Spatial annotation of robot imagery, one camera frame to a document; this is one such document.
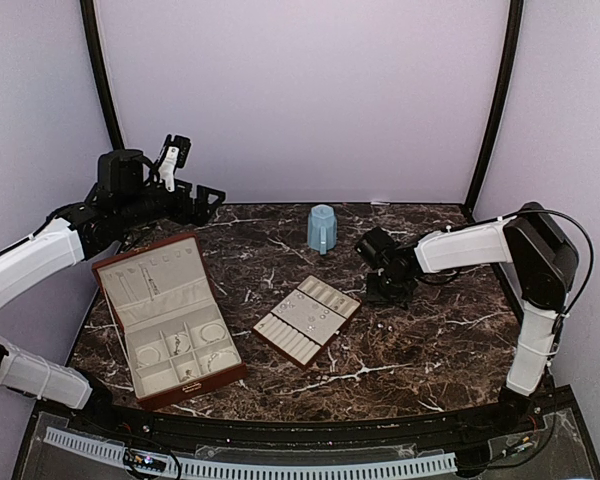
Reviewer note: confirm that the white slotted cable duct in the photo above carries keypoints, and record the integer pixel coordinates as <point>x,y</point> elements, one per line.
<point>111,453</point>

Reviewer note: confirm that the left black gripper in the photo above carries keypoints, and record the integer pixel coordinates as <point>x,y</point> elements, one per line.
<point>200,214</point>

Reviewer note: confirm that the brown jewelry box cream lining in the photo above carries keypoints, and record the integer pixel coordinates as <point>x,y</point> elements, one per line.
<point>167,320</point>

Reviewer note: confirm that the black right corner post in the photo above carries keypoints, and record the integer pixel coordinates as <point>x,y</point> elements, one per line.
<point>501,89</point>

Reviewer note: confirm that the brown jewelry tray cream lining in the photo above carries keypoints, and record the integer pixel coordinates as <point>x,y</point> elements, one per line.
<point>306,321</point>

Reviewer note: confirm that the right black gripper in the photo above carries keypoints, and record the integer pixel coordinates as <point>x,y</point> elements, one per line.
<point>374,295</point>

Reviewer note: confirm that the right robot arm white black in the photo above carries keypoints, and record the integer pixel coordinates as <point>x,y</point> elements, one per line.
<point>544,258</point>

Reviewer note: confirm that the small circuit board with leds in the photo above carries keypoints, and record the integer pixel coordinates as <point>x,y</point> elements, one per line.
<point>143,461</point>

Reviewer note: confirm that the light blue upside-down mug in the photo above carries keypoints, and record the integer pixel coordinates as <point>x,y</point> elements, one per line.
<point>322,228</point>

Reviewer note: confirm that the black front table rail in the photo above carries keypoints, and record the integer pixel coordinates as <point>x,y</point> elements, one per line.
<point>464,429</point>

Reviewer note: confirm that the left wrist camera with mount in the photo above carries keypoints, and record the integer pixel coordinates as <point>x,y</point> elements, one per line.
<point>173,156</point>

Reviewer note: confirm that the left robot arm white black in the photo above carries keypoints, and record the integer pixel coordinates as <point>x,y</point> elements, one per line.
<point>131,191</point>

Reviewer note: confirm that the black left corner post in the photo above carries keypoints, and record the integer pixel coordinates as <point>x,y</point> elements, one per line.
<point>99,72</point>

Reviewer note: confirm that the black corner post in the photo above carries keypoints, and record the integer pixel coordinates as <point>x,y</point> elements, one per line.
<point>99,72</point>
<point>501,89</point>

